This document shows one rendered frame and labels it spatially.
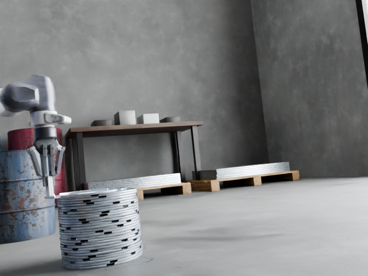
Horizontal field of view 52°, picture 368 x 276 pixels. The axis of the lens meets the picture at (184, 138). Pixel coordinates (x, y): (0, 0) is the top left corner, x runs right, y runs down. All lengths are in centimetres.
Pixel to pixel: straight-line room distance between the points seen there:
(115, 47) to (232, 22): 194
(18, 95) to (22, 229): 103
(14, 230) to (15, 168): 32
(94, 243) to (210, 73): 465
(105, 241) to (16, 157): 100
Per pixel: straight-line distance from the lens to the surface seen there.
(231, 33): 613
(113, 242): 134
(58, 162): 139
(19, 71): 515
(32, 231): 223
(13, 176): 219
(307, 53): 530
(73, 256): 138
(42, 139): 138
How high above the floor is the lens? 31
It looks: 4 degrees up
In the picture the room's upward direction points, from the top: 6 degrees counter-clockwise
